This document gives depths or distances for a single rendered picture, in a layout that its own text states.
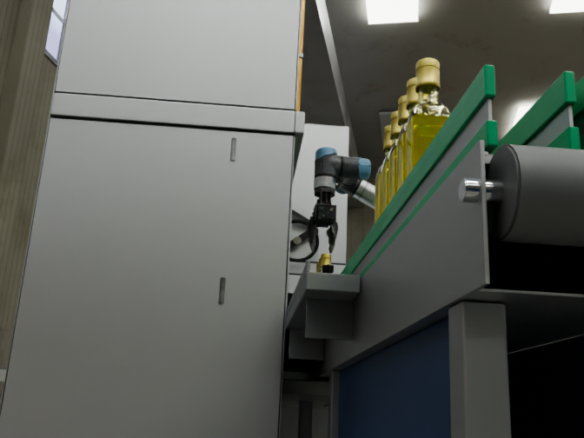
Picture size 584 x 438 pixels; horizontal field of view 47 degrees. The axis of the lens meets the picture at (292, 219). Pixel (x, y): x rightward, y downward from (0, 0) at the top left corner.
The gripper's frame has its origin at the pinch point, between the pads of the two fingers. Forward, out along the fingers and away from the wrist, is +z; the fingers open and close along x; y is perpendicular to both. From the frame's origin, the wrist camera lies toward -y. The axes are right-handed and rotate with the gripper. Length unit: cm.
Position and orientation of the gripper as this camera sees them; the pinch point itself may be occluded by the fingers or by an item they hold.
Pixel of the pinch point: (321, 249)
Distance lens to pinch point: 224.1
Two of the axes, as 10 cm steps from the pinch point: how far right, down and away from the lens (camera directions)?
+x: 9.9, 0.7, 0.7
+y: 0.9, -2.9, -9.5
